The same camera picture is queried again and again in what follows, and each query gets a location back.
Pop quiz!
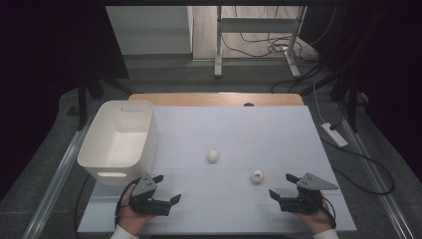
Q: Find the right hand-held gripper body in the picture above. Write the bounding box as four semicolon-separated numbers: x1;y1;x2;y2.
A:
279;172;339;213

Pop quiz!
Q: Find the white metal stand frame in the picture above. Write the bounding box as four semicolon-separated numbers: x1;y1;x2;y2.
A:
213;5;308;79

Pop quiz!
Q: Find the white table cover board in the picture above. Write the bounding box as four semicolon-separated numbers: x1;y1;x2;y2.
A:
77;105;357;235

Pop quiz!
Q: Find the person's left hand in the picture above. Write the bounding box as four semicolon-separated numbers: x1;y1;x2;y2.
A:
117;185;157;237

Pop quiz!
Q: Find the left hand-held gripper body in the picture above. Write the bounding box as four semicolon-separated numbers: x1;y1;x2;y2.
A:
128;172;172;217

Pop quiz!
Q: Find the tangle of floor cables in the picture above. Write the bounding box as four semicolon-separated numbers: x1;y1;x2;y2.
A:
221;5;336;65

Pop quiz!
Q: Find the white egg with dark mark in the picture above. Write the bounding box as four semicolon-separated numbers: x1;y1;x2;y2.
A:
251;169;265;184

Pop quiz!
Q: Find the black power strip cable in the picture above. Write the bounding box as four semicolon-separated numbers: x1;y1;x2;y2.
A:
319;114;396;196

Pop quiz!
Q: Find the white plastic bin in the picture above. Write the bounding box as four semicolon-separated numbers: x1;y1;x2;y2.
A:
77;100;159;187

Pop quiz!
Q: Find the aluminium floor rail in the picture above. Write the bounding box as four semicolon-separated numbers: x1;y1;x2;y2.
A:
21;114;98;239
332;101;416;239

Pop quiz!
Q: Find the person's right hand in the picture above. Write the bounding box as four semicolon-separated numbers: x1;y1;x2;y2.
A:
293;200;336;235

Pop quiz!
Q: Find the white cabinet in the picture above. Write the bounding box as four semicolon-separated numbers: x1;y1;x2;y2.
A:
105;5;194;56

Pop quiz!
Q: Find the white power strip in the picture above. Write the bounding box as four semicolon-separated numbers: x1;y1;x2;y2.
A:
320;121;349;148

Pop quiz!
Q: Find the black tripod stand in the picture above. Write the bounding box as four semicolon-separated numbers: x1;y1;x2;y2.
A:
67;71;134;131
298;66;370;133

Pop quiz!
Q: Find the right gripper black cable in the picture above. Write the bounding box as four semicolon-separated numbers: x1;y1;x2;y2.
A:
319;195;337;230

